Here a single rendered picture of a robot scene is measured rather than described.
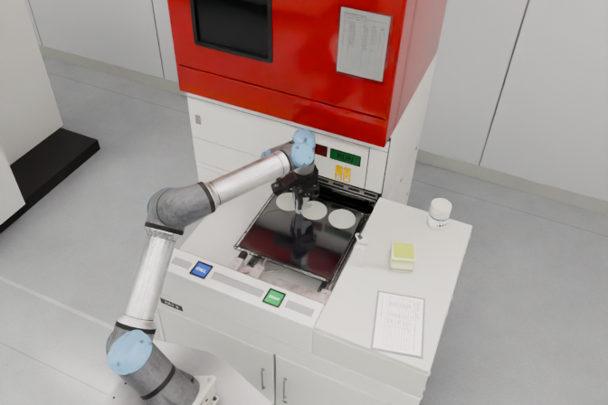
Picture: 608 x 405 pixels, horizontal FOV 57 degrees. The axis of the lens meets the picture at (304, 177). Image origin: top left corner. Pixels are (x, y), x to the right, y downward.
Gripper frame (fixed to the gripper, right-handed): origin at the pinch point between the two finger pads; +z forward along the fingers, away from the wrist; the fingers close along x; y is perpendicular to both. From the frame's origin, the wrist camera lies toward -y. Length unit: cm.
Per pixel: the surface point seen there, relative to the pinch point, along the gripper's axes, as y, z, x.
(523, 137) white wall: 165, 52, 74
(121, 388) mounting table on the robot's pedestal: -68, 9, -48
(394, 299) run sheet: 16, -6, -51
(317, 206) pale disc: 8.6, 1.2, 1.5
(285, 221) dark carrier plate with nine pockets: -5.0, 1.4, -2.5
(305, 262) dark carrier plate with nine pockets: -3.8, 1.3, -23.6
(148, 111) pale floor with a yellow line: -47, 91, 218
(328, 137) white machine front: 14.1, -25.3, 8.3
